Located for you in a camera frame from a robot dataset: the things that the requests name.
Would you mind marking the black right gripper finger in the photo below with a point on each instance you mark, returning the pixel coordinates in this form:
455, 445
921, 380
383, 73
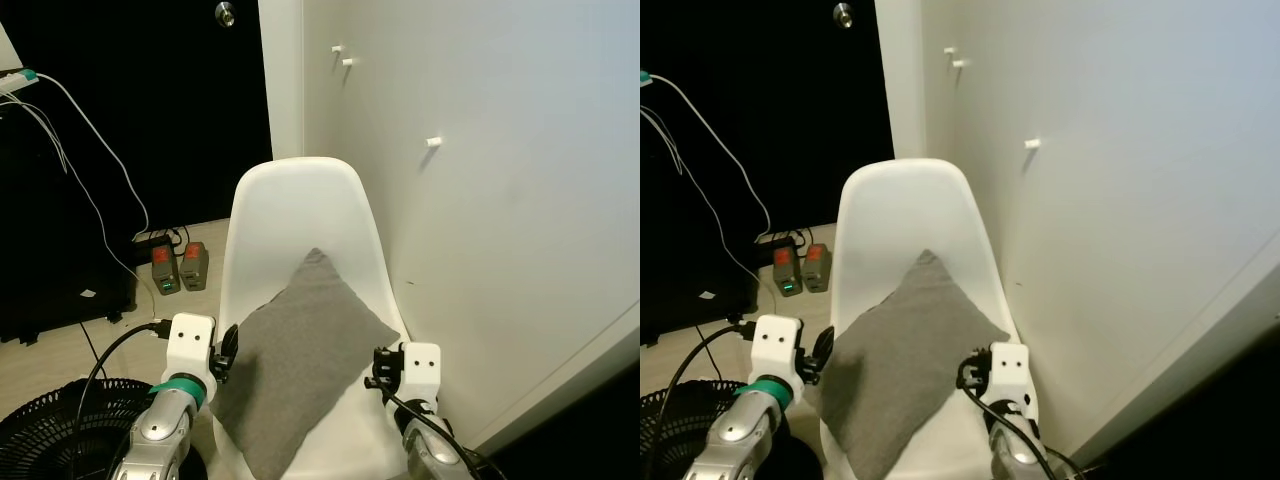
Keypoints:
371, 382
964, 374

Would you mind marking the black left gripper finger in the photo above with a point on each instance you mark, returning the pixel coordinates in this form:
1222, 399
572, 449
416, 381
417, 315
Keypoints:
230, 342
824, 344

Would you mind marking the grey square pillow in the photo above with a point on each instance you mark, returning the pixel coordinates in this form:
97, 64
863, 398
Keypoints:
300, 360
910, 360

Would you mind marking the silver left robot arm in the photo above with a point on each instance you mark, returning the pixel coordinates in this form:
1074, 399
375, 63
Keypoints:
155, 440
735, 440

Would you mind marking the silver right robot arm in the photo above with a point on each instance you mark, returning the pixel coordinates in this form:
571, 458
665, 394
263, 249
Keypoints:
430, 455
1015, 455

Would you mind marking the white plastic shell chair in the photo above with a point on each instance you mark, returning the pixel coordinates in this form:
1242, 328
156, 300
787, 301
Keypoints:
905, 210
300, 210

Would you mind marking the grey charger with green light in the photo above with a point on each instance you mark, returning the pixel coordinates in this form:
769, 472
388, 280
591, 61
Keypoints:
165, 265
787, 270

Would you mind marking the black power strip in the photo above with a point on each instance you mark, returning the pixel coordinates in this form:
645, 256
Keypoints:
785, 242
160, 240

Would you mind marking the black floor fan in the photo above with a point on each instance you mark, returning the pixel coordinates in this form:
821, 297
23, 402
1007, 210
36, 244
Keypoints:
50, 430
690, 420

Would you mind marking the dark door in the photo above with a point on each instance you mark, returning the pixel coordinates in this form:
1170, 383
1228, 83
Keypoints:
180, 120
800, 120

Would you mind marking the silver door knob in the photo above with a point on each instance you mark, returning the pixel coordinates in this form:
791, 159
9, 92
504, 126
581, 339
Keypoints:
843, 14
225, 13

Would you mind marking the white power strip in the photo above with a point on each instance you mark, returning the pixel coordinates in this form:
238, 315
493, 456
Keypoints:
10, 85

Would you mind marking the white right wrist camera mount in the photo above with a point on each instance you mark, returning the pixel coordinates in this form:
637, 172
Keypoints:
422, 368
1008, 368

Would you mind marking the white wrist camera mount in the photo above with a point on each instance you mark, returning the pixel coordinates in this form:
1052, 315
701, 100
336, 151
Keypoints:
777, 340
422, 368
190, 340
1008, 368

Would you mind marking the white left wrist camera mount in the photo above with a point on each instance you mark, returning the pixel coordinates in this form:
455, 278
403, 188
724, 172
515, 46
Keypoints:
777, 340
190, 340

